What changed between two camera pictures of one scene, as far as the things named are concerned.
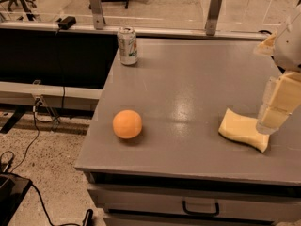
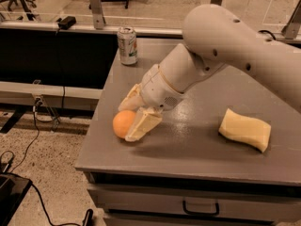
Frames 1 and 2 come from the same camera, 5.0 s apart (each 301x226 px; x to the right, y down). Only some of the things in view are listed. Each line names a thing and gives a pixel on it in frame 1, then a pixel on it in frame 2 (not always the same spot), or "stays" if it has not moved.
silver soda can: x=127 y=40 stays
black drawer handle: x=199 y=212 stays
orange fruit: x=127 y=123 stays
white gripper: x=289 y=49 to x=157 y=89
